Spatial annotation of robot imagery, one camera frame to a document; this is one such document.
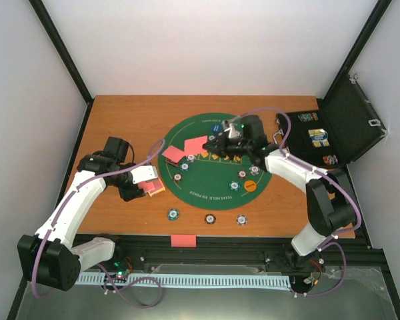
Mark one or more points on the red card top seat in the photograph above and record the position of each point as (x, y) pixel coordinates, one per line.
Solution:
(194, 146)

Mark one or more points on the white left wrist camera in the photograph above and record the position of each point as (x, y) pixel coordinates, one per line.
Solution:
(144, 173)

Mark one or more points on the red white chips in case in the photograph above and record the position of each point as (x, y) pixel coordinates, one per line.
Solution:
(330, 160)

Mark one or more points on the orange big blind button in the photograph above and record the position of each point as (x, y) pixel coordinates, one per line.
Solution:
(250, 186)

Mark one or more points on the light blue cable duct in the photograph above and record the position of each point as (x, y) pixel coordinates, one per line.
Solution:
(184, 281)

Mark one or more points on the black poker case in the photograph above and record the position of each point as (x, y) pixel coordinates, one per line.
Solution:
(351, 122)

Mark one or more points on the blue white chip stack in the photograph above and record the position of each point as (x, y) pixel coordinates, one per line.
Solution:
(241, 220)

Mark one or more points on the black aluminium frame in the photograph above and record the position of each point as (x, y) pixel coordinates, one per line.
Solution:
(219, 250)

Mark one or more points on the green blue 50 chip stack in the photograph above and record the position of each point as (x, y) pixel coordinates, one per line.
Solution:
(173, 214)

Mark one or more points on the silver case handle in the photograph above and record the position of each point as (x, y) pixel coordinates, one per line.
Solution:
(278, 137)

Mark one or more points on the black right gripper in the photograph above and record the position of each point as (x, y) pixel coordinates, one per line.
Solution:
(221, 145)

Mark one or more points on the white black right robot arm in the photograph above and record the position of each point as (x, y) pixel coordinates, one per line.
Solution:
(331, 205)

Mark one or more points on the red backed card deck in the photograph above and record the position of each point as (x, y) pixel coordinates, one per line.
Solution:
(147, 186)

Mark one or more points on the red card seat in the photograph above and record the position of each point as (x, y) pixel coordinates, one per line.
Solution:
(194, 146)
(173, 154)

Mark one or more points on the yellow playing card box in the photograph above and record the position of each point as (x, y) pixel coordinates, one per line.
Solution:
(156, 191)

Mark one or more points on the round green poker mat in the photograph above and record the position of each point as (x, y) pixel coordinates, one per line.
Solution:
(206, 184)

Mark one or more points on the blue gold card deck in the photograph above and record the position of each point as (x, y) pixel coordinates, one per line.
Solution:
(318, 137)

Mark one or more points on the chips row in case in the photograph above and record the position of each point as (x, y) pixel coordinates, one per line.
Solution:
(308, 117)

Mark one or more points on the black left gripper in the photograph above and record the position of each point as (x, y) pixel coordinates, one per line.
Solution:
(128, 194)

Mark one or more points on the triangular all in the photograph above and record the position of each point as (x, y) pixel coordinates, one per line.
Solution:
(170, 162)

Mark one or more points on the blue small blind button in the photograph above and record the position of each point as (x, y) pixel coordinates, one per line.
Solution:
(216, 128)

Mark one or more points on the brown 100 chip stack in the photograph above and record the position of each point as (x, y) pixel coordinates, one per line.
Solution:
(210, 219)

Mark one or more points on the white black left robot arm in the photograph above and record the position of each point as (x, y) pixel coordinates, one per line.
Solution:
(49, 257)

